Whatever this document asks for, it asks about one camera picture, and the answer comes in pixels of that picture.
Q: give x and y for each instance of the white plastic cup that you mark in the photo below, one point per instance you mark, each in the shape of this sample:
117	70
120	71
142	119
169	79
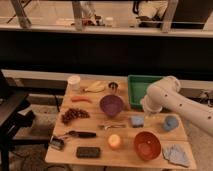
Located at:
74	82

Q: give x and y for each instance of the bunch of dark grapes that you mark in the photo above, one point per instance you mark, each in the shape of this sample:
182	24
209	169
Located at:
72	114

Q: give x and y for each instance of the green plastic tray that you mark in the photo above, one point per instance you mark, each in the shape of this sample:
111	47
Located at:
137	85

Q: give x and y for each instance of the yellow banana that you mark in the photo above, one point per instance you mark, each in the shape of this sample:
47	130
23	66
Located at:
95	87

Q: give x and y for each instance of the silver fork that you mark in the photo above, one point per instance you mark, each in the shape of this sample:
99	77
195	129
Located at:
106	127

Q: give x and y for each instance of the blue sponge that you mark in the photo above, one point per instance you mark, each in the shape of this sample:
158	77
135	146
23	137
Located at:
137	121

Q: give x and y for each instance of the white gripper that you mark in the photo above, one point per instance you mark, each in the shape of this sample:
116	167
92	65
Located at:
148	110

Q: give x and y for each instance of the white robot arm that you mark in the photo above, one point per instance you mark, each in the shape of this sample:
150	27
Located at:
164	93

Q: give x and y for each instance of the red bowl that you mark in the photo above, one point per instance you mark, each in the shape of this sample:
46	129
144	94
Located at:
147	146

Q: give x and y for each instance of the black handled tool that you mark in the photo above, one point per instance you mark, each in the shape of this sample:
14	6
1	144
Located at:
78	134

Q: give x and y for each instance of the blue cup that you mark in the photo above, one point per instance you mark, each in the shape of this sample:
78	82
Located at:
170	123

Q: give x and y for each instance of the purple bowl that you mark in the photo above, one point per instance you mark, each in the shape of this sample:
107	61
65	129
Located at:
111	105

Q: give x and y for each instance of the blue grey cloth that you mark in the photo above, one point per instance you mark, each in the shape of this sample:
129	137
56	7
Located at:
175	154

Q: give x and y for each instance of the small metal cup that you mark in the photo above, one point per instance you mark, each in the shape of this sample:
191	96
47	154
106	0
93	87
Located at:
113	86

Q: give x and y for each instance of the black rectangular sponge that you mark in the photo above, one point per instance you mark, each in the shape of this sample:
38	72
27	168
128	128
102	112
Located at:
88	152

